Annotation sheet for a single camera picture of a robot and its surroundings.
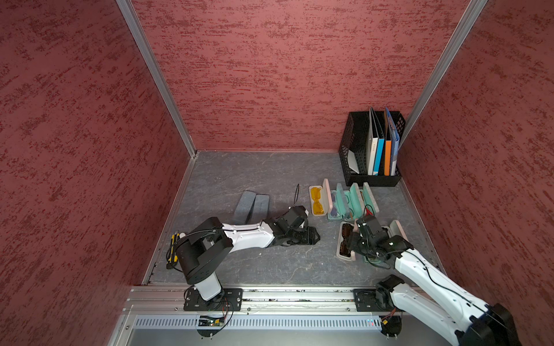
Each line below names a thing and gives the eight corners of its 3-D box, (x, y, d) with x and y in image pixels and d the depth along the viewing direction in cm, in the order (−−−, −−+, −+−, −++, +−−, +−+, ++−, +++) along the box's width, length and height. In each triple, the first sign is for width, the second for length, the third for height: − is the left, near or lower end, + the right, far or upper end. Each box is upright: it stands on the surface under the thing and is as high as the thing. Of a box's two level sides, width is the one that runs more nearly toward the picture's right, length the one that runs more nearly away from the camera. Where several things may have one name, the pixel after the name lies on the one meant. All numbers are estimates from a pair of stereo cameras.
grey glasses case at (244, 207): (232, 223, 95) (231, 219, 92) (243, 194, 105) (242, 190, 102) (246, 226, 94) (245, 222, 91) (256, 196, 104) (255, 192, 101)
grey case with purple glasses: (328, 220, 96) (330, 213, 91) (324, 190, 106) (326, 183, 101) (346, 220, 96) (349, 213, 91) (340, 190, 106) (343, 183, 102)
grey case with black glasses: (248, 223, 95) (247, 220, 92) (256, 197, 104) (255, 193, 101) (265, 226, 94) (265, 222, 92) (271, 199, 103) (271, 195, 101)
